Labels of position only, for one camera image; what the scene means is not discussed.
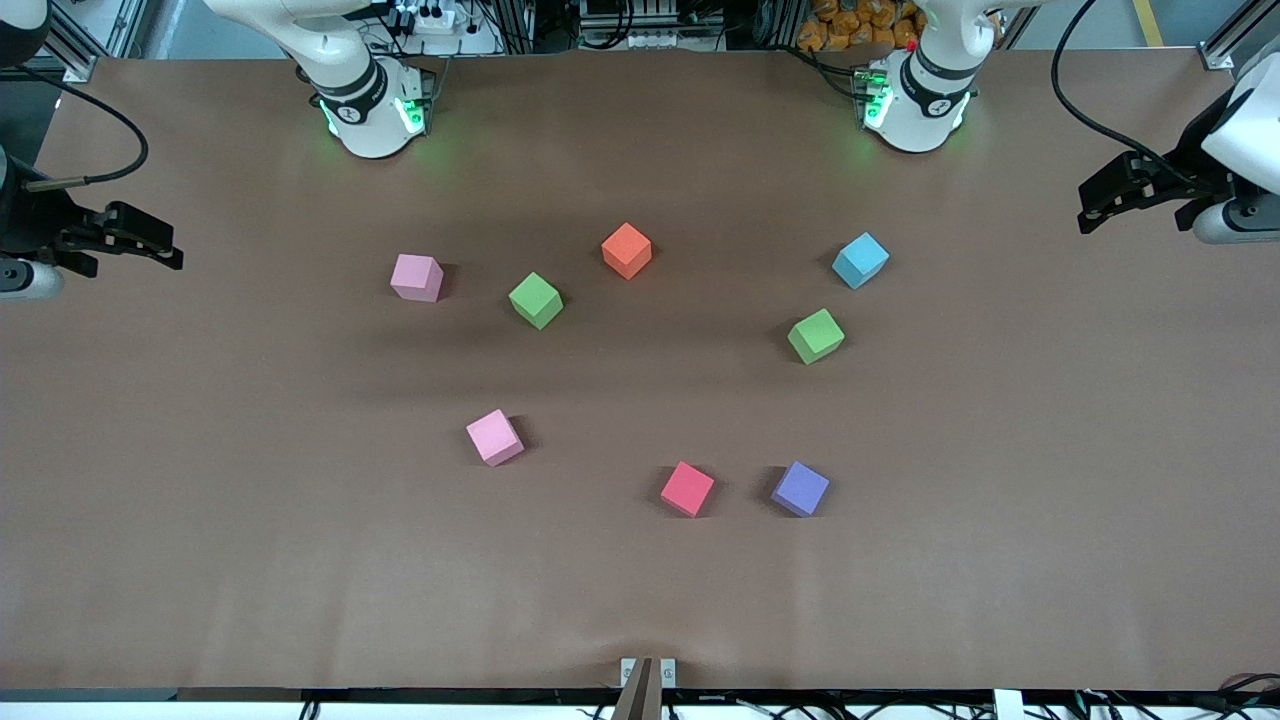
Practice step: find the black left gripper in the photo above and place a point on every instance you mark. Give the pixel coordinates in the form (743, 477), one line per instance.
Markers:
(1192, 177)

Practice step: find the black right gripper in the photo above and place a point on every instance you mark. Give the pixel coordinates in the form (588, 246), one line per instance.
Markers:
(22, 226)

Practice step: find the lilac foam cube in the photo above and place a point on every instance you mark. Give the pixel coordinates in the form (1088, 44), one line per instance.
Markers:
(417, 277)

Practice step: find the green foam cube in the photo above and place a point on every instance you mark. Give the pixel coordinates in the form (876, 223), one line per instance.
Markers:
(816, 336)
(536, 300)

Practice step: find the orange foam cube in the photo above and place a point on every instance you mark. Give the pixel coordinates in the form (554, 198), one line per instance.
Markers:
(627, 250)

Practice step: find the red foam cube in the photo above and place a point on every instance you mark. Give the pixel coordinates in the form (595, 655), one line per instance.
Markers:
(688, 489)

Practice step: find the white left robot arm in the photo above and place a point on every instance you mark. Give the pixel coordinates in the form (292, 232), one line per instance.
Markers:
(925, 95)

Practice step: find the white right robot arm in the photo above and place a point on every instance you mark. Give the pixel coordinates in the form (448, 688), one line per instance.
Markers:
(365, 90)

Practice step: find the light blue foam cube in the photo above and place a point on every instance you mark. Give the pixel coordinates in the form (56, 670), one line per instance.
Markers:
(860, 260)

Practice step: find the bag of oranges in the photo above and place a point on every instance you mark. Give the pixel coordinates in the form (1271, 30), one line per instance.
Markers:
(850, 25)

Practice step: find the white power strip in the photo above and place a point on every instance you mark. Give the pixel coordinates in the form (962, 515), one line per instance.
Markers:
(432, 18)

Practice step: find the pink foam cube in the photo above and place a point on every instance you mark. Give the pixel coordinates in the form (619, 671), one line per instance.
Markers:
(495, 437)

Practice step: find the purple foam cube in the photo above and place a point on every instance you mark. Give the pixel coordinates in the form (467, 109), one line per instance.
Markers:
(800, 489)

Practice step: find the white table edge strip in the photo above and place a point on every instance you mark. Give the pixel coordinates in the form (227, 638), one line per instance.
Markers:
(150, 712)

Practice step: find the black electronics rack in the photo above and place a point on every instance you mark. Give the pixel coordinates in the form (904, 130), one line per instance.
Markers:
(640, 22)

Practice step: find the brown upright pole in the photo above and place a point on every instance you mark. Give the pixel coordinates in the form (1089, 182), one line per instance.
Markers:
(638, 695)

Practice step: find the aluminium frame post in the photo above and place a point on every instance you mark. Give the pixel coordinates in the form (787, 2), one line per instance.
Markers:
(95, 40)
(1235, 40)

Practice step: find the metal bracket with screws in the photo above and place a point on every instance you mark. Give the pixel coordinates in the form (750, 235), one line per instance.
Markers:
(667, 672)

